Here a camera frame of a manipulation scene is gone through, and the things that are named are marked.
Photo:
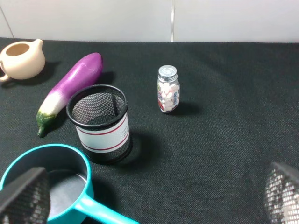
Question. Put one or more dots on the black table cloth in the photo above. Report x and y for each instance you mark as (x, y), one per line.
(203, 163)

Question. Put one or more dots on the black mesh pen holder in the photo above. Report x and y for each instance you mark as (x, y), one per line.
(100, 115)

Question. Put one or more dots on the purple toy eggplant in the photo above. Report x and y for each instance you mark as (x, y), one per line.
(83, 74)

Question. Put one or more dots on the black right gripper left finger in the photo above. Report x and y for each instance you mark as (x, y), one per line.
(26, 200)

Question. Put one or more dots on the cream ceramic teapot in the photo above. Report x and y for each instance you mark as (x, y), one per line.
(22, 60)

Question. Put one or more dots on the glass bottle of white pills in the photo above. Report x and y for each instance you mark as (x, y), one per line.
(168, 88)

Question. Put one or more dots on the teal saucepan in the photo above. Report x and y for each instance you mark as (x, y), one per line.
(71, 189)

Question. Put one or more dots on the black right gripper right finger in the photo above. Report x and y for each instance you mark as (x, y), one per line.
(281, 198)

